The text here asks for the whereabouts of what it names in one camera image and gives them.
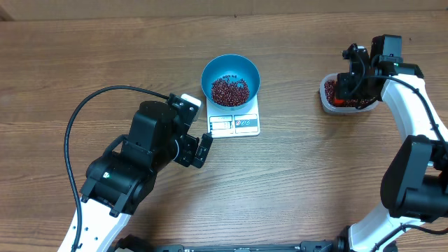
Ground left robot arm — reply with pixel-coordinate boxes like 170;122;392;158
59;94;213;251

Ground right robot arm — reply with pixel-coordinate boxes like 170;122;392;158
333;34;447;251

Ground white digital kitchen scale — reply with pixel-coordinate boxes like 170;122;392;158
206;95;260;139

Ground red beans in bowl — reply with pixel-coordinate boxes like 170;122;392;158
211;75;250;107

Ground blue plastic bowl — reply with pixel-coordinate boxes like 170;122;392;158
201;55;261;110

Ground clear plastic food container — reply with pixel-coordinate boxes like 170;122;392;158
318;73;379;115

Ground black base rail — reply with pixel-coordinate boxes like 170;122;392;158
108;234;349;252

